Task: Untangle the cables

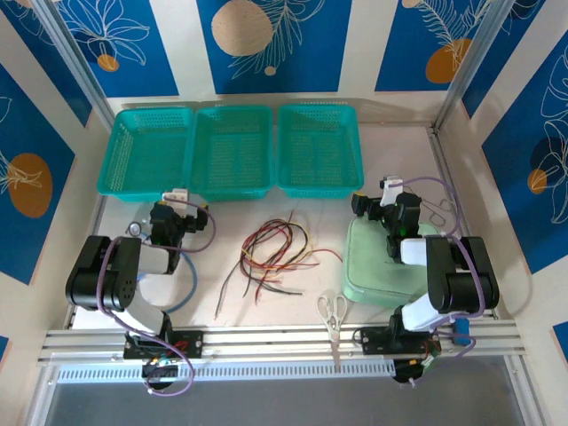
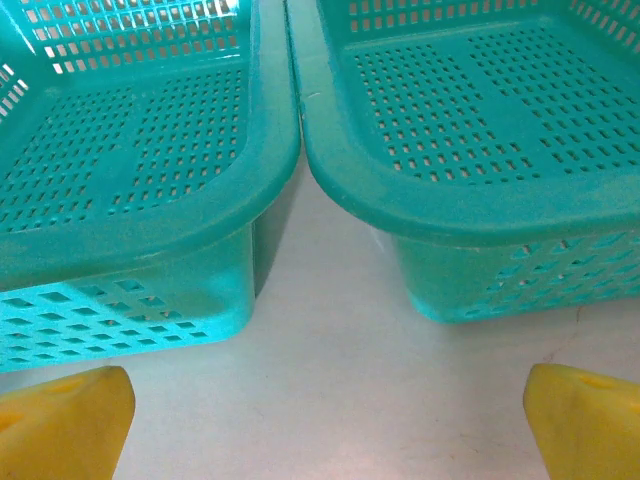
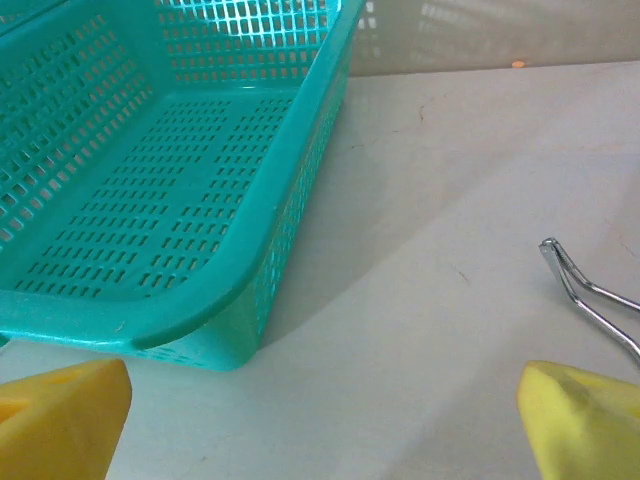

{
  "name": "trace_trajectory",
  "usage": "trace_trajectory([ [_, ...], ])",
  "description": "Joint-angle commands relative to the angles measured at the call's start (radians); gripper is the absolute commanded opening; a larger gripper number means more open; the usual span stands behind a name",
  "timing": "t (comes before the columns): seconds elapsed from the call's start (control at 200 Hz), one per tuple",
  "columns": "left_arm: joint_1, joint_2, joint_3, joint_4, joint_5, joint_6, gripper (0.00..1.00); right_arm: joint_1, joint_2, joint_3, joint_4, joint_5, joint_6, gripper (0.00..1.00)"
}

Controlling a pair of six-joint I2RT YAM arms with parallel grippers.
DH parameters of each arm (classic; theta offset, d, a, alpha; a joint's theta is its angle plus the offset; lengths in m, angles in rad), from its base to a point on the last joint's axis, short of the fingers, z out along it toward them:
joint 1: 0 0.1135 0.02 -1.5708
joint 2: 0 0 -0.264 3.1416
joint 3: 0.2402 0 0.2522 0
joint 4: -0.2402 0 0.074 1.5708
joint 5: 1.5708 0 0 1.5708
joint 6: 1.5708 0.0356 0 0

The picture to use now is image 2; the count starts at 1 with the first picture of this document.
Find teal plastic basket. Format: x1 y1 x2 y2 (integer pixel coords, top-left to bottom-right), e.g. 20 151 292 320
0 0 301 374
285 0 640 324

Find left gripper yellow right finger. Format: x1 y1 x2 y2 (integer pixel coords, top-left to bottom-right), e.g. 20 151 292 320
523 363 640 480

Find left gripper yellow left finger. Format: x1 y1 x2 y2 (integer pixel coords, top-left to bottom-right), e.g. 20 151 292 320
0 365 136 480

